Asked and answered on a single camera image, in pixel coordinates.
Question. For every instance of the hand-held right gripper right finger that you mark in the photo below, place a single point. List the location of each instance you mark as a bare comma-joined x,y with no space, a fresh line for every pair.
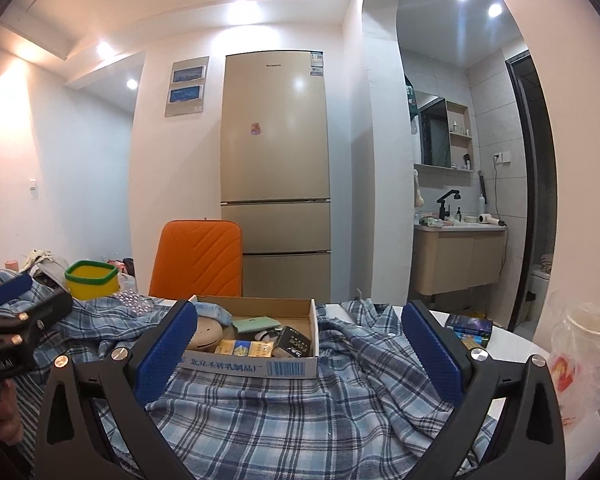
432,355

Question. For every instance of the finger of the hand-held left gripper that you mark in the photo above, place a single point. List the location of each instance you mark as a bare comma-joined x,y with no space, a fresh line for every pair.
12,287
50,310

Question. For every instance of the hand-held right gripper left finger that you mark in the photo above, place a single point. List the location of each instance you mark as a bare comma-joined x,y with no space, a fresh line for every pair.
167,355

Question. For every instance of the gold and blue packet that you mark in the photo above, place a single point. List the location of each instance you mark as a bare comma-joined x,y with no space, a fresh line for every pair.
232,349

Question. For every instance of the blue tissue packet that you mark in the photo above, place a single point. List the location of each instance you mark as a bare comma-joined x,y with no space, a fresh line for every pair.
220,315

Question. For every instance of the shallow cardboard box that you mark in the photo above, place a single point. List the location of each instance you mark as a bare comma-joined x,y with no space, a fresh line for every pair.
260,367

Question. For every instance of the green pouch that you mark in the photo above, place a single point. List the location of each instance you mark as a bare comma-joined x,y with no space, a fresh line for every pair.
257,324

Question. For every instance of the small white container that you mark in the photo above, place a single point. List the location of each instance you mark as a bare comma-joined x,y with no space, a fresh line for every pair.
265,337

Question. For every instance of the black packet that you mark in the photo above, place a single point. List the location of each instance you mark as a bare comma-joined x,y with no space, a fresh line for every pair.
295,345

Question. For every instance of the person's left hand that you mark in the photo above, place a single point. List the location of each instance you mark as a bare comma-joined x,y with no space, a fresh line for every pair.
7,410

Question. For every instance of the pink cup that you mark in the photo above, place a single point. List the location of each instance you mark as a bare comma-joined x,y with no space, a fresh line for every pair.
12,264

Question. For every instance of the beige cloth bag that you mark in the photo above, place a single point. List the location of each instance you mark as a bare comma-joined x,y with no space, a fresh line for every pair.
47,267

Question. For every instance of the dark blue small box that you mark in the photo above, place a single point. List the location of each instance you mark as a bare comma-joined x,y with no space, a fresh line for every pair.
469,331

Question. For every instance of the yellow bin with green rim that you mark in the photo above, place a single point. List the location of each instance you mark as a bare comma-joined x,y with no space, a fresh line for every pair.
92,280

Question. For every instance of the shiny blister sheet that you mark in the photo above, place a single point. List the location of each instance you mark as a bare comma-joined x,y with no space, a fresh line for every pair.
140,304

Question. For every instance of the red bag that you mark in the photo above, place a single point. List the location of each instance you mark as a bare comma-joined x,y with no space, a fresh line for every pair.
120,266

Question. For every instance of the beige vanity cabinet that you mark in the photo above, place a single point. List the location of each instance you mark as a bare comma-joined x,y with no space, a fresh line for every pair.
455,260

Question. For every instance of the orange padded chair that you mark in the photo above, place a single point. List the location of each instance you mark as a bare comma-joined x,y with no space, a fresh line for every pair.
195,260

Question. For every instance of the white trash can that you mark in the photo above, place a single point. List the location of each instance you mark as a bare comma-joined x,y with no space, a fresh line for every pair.
540,290

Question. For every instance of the blue plaid shirt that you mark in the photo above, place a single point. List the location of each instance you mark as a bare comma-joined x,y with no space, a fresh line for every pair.
280,420

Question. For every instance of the white hair dryer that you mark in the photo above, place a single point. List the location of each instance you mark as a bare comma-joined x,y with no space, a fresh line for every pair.
486,219

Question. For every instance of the black faucet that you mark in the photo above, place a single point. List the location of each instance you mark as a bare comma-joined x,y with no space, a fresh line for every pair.
444,207

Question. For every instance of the clear plastic bag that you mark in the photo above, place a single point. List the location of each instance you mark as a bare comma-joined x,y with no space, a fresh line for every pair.
585,360

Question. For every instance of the beige three-door fridge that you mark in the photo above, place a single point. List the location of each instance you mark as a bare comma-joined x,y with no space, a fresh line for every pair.
275,170

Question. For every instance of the bathroom mirror cabinet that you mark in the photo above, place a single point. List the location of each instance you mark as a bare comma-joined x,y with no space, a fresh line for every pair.
440,135

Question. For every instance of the pink fridge sticker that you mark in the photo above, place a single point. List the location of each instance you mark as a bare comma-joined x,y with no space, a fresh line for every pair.
255,128

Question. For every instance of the green hanging cloth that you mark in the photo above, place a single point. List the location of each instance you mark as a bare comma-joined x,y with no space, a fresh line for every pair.
412,105

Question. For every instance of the white wall socket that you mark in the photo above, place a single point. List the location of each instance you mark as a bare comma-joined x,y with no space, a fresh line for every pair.
502,157

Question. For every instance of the grey wall panel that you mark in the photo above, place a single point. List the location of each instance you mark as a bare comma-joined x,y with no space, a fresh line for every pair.
186,87

